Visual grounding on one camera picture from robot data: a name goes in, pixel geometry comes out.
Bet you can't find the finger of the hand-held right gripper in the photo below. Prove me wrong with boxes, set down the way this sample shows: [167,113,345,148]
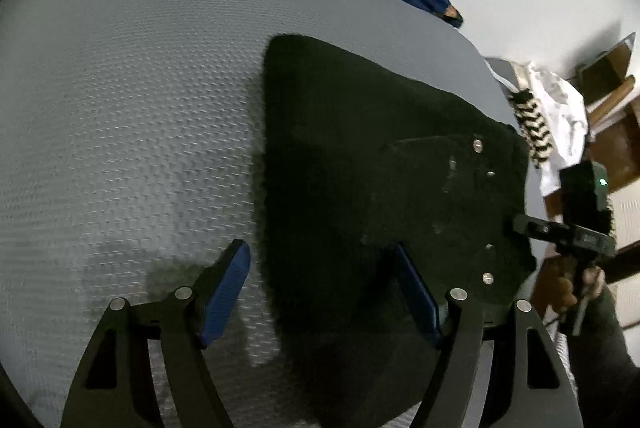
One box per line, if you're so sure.
[512,214,576,245]

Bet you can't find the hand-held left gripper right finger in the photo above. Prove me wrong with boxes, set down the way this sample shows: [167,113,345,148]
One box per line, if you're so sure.
[392,242,583,428]

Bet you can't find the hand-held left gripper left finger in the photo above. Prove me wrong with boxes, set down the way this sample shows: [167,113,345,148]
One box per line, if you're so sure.
[60,239,252,428]

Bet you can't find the black pants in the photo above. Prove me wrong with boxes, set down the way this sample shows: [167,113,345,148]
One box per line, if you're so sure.
[252,34,540,428]

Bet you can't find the person's right hand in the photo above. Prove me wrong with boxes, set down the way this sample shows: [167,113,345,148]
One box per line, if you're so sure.
[549,253,607,324]

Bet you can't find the black white striped cloth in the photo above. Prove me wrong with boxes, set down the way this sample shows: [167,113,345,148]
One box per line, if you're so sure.
[506,88,557,169]

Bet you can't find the white crumpled cloth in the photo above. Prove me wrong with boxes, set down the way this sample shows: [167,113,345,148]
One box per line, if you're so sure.
[486,56,595,197]

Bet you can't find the grey mesh mattress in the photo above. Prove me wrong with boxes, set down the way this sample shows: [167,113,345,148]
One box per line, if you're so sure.
[0,0,531,428]

